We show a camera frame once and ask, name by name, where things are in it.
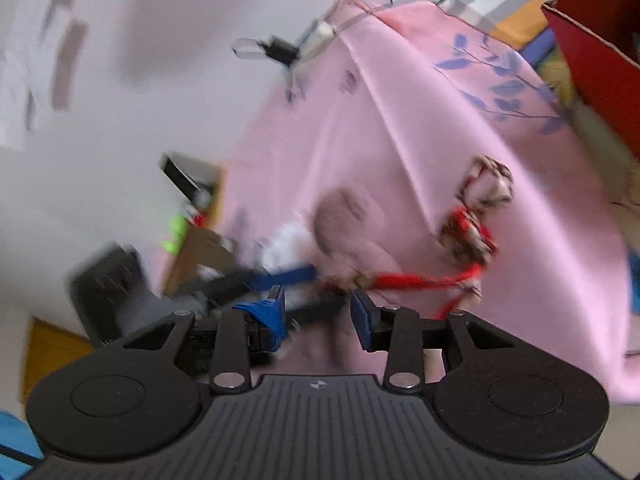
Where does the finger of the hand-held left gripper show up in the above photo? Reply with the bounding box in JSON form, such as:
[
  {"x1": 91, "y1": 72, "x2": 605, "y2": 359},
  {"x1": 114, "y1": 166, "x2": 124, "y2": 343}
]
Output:
[
  {"x1": 197, "y1": 264, "x2": 317, "y2": 306},
  {"x1": 282, "y1": 299, "x2": 351, "y2": 328}
]

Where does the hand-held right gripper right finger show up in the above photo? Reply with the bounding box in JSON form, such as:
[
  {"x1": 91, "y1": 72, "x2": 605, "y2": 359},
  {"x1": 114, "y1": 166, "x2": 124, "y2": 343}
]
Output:
[{"x1": 349, "y1": 289, "x2": 518, "y2": 393}]

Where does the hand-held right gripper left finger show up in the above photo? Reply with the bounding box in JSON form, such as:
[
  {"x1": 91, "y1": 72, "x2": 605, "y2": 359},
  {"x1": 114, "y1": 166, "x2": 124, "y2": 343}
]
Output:
[{"x1": 122, "y1": 285, "x2": 301, "y2": 396}]

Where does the brown cardboard box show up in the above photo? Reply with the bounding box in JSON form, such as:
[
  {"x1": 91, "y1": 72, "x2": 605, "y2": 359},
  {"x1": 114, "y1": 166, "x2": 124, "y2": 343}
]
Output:
[{"x1": 165, "y1": 225, "x2": 241, "y2": 296}]

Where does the neon green plush toy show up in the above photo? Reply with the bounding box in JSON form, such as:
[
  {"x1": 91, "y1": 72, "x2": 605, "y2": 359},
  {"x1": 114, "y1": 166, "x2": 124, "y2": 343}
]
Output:
[{"x1": 161, "y1": 215, "x2": 188, "y2": 256}]

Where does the black phone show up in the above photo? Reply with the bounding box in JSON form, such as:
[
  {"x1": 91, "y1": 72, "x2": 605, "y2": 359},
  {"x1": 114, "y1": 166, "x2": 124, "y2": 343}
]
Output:
[{"x1": 160, "y1": 155, "x2": 221, "y2": 201}]

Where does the pink printed bedsheet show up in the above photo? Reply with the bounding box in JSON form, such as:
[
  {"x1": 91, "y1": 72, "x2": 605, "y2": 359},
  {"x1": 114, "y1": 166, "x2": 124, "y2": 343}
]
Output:
[{"x1": 150, "y1": 0, "x2": 640, "y2": 406}]

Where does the black charger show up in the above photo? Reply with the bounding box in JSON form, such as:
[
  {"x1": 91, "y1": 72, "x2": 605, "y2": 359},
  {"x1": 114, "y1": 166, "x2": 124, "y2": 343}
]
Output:
[{"x1": 260, "y1": 35, "x2": 301, "y2": 66}]

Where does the white power strip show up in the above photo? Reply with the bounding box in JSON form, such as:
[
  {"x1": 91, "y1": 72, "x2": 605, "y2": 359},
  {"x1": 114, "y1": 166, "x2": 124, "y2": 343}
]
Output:
[{"x1": 300, "y1": 20, "x2": 337, "y2": 53}]

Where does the striped cloth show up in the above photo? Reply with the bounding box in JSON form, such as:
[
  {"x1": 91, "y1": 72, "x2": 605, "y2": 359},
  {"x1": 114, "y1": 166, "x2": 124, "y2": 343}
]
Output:
[{"x1": 440, "y1": 0, "x2": 586, "y2": 51}]

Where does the red box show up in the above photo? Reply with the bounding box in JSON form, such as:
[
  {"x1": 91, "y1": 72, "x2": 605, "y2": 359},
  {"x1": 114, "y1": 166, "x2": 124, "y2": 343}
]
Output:
[{"x1": 542, "y1": 0, "x2": 640, "y2": 146}]

